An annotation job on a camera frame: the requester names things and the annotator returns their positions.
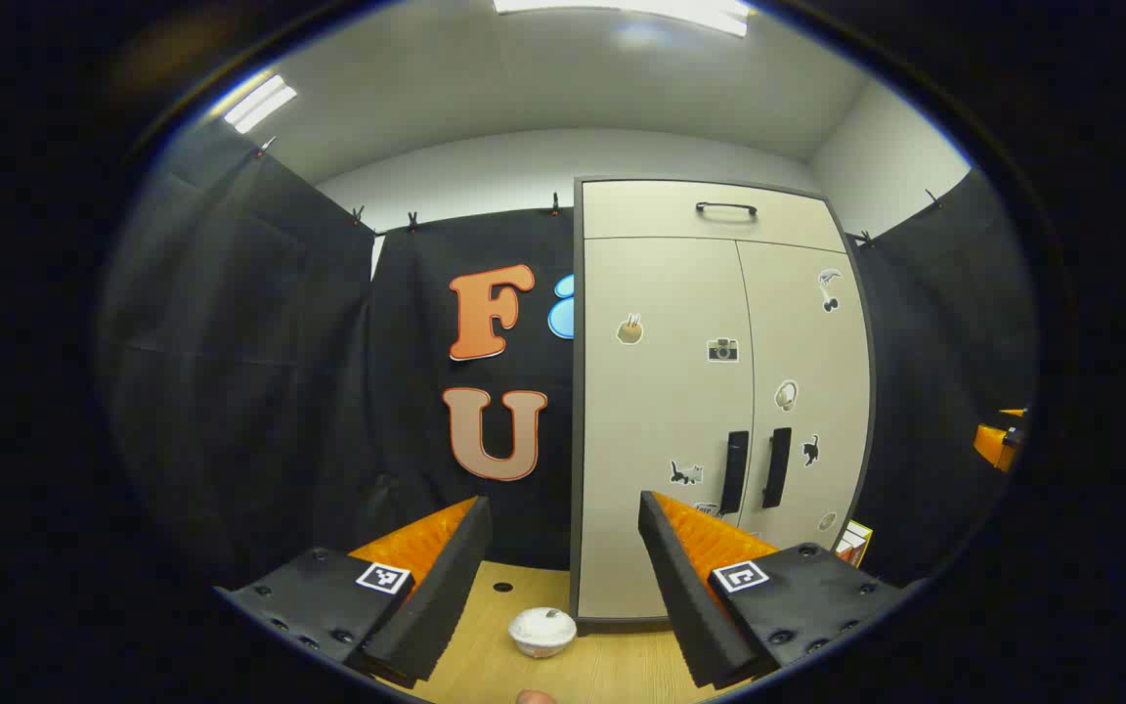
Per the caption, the headphone sticker shoe cabinet door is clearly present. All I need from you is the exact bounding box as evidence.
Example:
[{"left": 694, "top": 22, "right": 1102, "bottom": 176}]
[{"left": 737, "top": 242, "right": 872, "bottom": 563}]

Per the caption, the camera sticker shoe cabinet door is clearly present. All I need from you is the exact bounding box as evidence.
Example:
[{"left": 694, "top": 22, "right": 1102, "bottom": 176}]
[{"left": 583, "top": 238, "right": 756, "bottom": 619}]

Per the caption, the black door handle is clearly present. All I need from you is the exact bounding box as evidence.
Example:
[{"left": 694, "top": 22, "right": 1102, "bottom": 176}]
[
  {"left": 761, "top": 427, "right": 793, "bottom": 509},
  {"left": 719, "top": 430, "right": 750, "bottom": 516}
]

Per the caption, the beige cabinet drawer front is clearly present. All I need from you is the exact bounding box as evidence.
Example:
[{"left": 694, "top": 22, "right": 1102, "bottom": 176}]
[{"left": 583, "top": 181, "right": 847, "bottom": 253}]

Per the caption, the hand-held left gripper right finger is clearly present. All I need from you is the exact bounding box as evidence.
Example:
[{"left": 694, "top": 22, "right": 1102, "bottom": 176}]
[{"left": 638, "top": 491, "right": 916, "bottom": 690}]

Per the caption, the small colourful box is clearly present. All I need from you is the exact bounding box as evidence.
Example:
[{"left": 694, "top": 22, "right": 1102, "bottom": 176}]
[{"left": 835, "top": 520, "right": 874, "bottom": 568}]

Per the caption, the white round bowl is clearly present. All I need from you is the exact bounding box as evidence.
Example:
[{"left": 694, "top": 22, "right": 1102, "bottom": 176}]
[{"left": 508, "top": 606, "right": 579, "bottom": 659}]

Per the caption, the ceiling light panel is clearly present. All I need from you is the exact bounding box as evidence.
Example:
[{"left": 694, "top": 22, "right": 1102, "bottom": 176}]
[
  {"left": 221, "top": 74, "right": 298, "bottom": 135},
  {"left": 493, "top": 0, "right": 752, "bottom": 38}
]

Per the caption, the beige double-door shoe cabinet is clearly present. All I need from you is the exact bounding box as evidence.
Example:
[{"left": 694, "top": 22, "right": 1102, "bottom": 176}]
[{"left": 570, "top": 176, "right": 879, "bottom": 637}]

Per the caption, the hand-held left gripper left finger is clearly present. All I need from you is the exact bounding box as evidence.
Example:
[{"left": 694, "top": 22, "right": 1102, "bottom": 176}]
[{"left": 214, "top": 496, "right": 494, "bottom": 688}]

